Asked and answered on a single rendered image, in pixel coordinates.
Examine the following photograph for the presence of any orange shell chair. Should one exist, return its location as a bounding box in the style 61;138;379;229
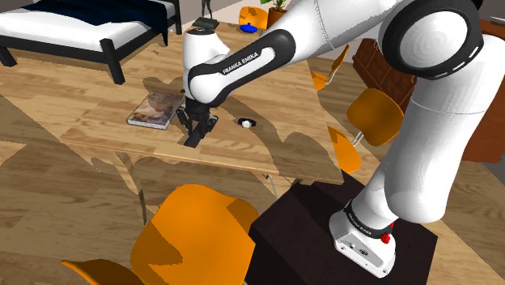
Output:
238;6;269;32
346;87;405;148
309;44;350;91
327;125;363;175
61;258;145;285
129;183;260;285

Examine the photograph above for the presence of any black bed with white mattress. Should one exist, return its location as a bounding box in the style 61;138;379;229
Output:
0;0;183;86

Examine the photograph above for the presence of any potted plant in orange pot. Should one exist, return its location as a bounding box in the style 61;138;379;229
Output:
260;0;290;29

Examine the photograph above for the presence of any dark robot stand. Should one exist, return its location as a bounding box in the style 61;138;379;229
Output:
246;171;439;285

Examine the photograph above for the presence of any brown wooden dresser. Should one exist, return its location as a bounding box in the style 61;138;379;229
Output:
351;17;505;165

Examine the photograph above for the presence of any black flat rectangular object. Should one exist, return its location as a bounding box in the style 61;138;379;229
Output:
183;133;209;149

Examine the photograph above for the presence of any book with brown picture cover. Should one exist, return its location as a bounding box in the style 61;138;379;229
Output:
125;91;185;130

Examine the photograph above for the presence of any dark figure statue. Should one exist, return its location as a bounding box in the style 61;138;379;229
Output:
192;0;220;30

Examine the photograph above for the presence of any wooden table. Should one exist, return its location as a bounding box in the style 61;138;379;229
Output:
58;21;345;227

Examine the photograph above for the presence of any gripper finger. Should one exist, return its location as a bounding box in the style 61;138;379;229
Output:
197;114;219;138
176;108;195;135

